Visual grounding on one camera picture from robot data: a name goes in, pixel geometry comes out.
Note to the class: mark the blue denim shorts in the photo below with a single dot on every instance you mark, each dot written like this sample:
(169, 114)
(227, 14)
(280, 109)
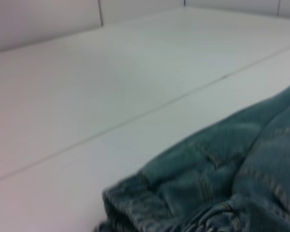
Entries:
(220, 174)

